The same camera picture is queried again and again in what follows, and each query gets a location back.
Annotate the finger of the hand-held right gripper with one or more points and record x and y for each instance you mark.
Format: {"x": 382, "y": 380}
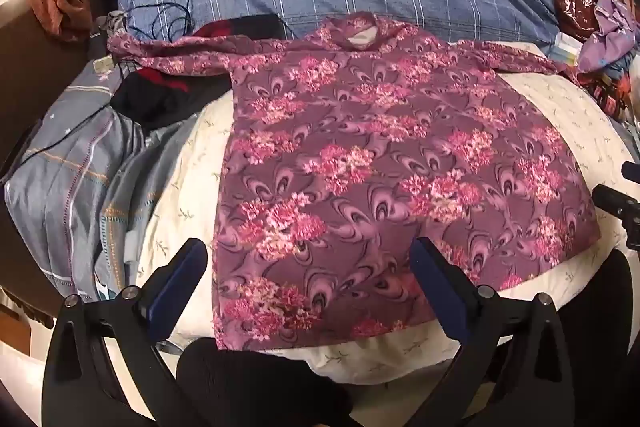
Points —
{"x": 617, "y": 202}
{"x": 632, "y": 171}

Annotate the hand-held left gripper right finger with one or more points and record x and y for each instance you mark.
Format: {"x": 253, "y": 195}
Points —
{"x": 440, "y": 292}

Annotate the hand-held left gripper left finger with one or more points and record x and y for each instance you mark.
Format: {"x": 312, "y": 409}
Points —
{"x": 175, "y": 289}

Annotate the purple floral shirt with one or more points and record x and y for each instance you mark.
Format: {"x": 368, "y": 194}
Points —
{"x": 375, "y": 147}

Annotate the red patterned cloth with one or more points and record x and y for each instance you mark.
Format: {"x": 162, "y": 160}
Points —
{"x": 607, "y": 94}

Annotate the cream floral bed sheet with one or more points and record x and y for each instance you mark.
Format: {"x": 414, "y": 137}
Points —
{"x": 175, "y": 187}

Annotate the person's black-clad leg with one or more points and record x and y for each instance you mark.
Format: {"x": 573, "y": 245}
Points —
{"x": 600, "y": 332}
{"x": 260, "y": 387}

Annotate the lilac cloth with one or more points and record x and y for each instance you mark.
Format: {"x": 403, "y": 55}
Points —
{"x": 612, "y": 34}

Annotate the white printed packet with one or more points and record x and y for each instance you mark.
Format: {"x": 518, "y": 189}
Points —
{"x": 564, "y": 47}

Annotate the grey-blue striped cloth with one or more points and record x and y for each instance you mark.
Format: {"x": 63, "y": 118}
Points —
{"x": 75, "y": 187}

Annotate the dark red plastic bag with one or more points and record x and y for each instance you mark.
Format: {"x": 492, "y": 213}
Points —
{"x": 575, "y": 4}

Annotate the black and red garment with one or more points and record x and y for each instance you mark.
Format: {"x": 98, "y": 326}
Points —
{"x": 160, "y": 102}

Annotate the brown wooden bed frame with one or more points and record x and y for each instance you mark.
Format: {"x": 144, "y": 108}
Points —
{"x": 35, "y": 82}

